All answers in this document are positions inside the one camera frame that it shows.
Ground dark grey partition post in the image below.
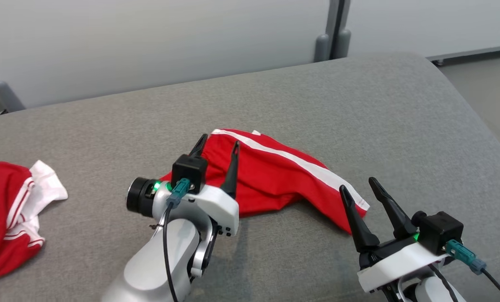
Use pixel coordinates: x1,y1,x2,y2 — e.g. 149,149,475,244
332,0,352,60

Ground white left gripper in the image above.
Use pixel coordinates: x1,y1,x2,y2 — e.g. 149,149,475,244
179,134,240,238

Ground red white basketball jersey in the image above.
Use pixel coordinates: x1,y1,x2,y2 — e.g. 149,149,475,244
0,160,69,279

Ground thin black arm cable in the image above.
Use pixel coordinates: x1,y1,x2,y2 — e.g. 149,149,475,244
428,263,461,302

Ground red shorts with white stripe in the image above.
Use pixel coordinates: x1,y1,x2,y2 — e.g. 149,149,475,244
160,129,370,234

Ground grey partition base rail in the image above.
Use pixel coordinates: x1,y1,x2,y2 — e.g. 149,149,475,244
426,44,500,66

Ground black cable with teal plug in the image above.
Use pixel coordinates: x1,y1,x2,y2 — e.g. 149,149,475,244
163,178,191,302
445,239,500,302

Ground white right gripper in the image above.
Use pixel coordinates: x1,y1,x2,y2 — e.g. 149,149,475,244
339,177,448,294

